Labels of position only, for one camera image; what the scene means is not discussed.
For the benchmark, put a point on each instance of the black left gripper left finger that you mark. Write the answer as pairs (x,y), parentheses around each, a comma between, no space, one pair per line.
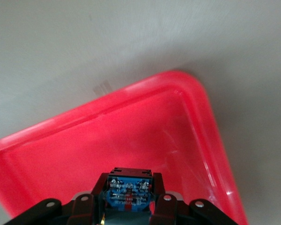
(84,211)

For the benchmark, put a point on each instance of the red plastic tray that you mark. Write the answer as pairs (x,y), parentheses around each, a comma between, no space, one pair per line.
(107,140)

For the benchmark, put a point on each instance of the red push button switch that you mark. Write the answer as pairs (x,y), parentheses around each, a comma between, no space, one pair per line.
(128,189)

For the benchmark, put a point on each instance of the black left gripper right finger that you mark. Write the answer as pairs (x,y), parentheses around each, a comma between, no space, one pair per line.
(168,211)

